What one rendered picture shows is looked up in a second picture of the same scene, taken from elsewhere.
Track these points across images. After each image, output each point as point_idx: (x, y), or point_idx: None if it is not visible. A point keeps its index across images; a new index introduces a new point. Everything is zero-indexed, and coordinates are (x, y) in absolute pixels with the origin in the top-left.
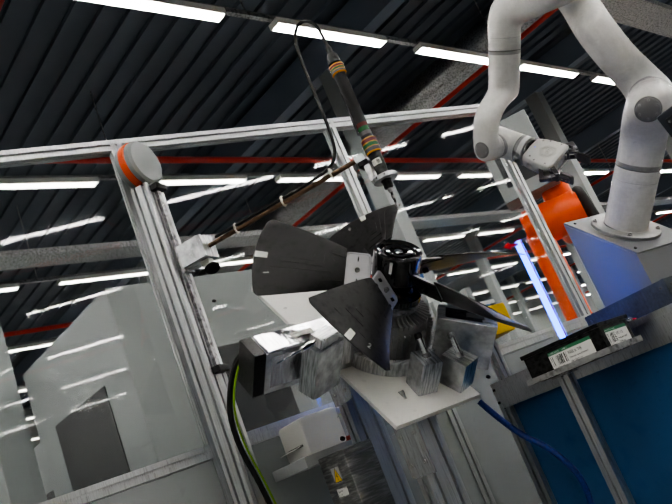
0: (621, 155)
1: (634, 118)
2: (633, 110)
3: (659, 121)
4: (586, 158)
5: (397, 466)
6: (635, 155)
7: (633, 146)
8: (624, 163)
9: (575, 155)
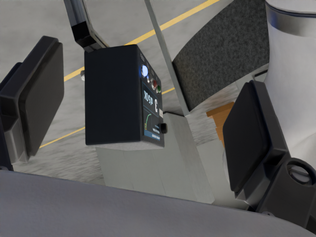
0: (295, 60)
1: (224, 156)
2: (224, 173)
3: (85, 140)
4: (228, 129)
5: None
6: (269, 51)
7: (267, 83)
8: (276, 29)
9: (251, 191)
